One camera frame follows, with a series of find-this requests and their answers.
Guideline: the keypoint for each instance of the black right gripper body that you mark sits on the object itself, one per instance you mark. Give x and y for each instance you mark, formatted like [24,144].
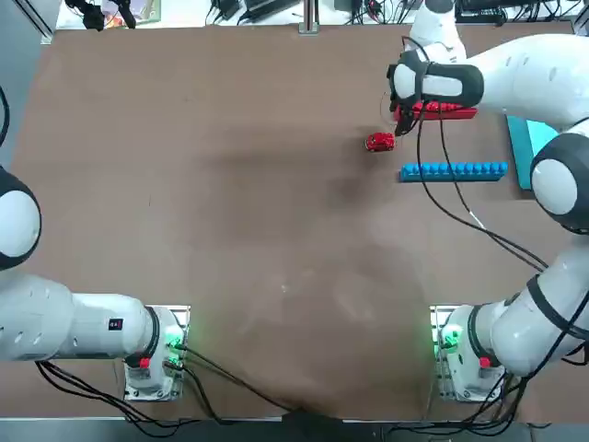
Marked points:
[403,112]

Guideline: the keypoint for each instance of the red toy car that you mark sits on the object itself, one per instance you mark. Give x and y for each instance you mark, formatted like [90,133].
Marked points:
[381,142]

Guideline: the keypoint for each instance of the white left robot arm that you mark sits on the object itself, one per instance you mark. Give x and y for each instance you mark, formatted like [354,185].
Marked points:
[46,322]

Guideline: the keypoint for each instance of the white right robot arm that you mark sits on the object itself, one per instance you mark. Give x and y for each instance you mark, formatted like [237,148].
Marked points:
[529,73]

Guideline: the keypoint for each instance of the colourful printed box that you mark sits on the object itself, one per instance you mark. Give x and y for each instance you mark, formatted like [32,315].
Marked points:
[149,11]

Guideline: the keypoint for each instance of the red studded block strip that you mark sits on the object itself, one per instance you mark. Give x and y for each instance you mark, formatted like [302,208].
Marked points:
[460,112]

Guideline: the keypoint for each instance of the blue studded block strip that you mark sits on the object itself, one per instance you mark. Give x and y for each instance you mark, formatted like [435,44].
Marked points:
[451,174]

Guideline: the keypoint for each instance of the black power adapter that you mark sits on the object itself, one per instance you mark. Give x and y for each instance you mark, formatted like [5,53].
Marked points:
[227,7]

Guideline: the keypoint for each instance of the light blue plastic bin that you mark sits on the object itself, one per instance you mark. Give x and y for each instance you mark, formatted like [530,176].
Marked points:
[522,152]

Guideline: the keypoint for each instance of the black power strip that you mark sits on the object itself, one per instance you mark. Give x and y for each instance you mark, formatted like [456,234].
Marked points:
[481,16]

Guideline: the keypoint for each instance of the black equipment box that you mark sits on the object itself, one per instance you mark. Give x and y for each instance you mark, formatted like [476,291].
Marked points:
[313,428]

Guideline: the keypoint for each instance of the aluminium camera post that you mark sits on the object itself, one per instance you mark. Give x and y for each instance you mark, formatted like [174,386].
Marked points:
[308,18]

